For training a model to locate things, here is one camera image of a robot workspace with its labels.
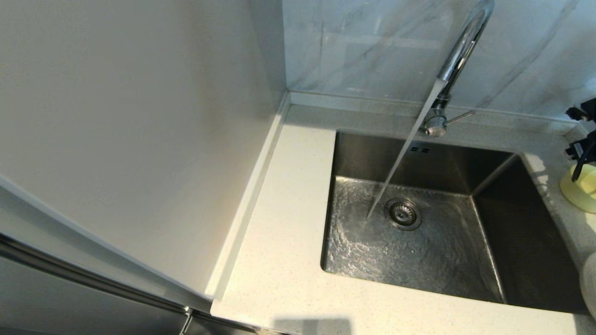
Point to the stainless steel sink basin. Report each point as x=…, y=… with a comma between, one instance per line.
x=442, y=260

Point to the grey steel refrigerator door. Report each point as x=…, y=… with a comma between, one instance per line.
x=70, y=302

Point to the white refrigerator side panel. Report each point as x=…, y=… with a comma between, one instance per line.
x=139, y=116

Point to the yellow plastic bowl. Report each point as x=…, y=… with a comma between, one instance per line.
x=584, y=195

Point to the round metal drain strainer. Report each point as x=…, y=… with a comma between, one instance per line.
x=403, y=214

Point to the chrome gooseneck faucet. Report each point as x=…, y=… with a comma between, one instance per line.
x=463, y=46

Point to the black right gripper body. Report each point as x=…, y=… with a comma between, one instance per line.
x=587, y=108

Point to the white round plate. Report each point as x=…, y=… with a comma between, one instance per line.
x=590, y=288

